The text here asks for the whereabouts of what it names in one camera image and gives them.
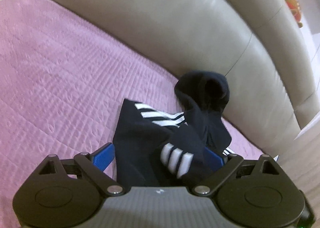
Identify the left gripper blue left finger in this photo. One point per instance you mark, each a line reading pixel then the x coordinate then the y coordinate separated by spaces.
pixel 103 156

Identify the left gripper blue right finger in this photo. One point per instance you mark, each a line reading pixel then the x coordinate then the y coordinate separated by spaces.
pixel 215 160

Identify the navy white-striped track pants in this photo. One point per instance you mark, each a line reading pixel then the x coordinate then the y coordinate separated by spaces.
pixel 155 148

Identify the pink quilted bedspread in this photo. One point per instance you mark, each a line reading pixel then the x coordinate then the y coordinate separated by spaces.
pixel 63 82

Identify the beige leather headboard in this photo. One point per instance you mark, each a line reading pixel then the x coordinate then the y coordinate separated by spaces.
pixel 256 44

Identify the orange plush toy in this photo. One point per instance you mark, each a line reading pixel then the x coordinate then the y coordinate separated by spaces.
pixel 295 9

